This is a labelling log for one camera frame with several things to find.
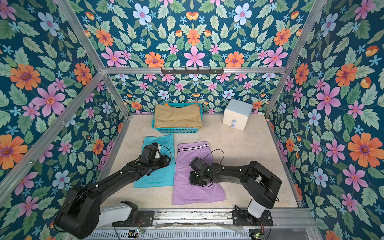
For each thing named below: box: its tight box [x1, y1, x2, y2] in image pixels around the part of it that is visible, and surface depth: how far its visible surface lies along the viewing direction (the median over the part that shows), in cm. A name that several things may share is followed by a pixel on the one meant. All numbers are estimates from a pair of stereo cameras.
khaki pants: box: [154, 104, 203, 129], surface depth 106 cm
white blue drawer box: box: [222, 98, 254, 131], surface depth 106 cm
